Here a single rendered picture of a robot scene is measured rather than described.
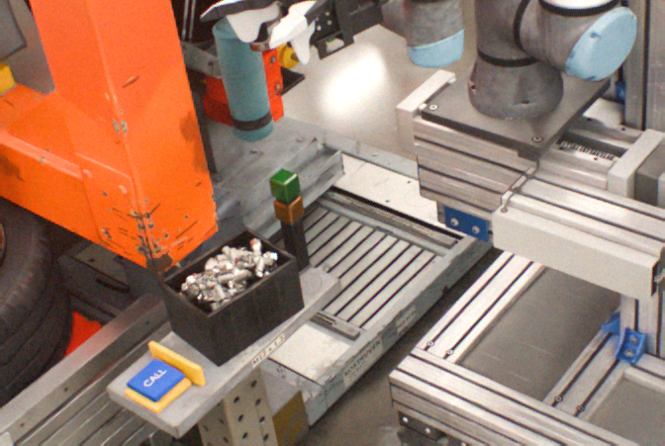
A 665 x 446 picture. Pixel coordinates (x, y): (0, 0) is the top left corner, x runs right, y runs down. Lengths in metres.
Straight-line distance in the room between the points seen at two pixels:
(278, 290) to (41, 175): 0.52
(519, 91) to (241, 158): 1.17
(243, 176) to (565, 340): 0.91
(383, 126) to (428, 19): 1.87
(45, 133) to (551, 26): 0.97
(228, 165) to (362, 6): 1.49
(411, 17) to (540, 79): 0.40
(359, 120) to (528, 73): 1.59
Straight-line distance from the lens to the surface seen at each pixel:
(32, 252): 2.41
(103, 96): 2.04
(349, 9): 1.51
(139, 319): 2.36
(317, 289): 2.24
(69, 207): 2.34
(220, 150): 2.93
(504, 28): 1.88
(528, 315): 2.51
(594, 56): 1.79
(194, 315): 2.10
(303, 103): 3.60
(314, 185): 3.03
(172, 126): 2.13
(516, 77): 1.94
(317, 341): 2.69
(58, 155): 2.31
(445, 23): 1.60
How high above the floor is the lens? 1.91
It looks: 37 degrees down
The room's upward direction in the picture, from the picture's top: 9 degrees counter-clockwise
